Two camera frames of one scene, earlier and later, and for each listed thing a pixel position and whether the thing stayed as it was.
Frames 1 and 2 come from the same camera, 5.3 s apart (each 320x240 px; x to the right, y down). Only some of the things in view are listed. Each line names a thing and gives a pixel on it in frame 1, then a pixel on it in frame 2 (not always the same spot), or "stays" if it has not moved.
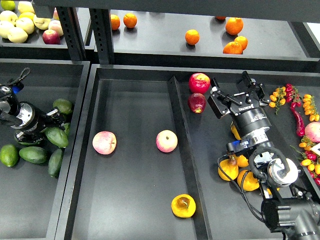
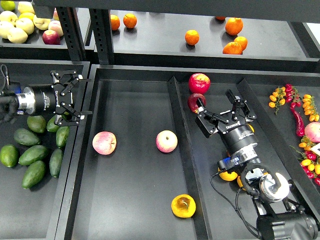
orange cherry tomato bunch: x=277 y=98 stays
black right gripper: x=249 y=118 → x=237 y=133
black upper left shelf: x=34 y=47 stays
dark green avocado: x=57 y=136 → x=33 y=174
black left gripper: x=34 y=134 → x=56 y=98
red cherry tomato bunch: x=292 y=96 stays
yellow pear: x=183 y=205 stays
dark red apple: x=197 y=102 stays
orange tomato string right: x=310 y=107 stays
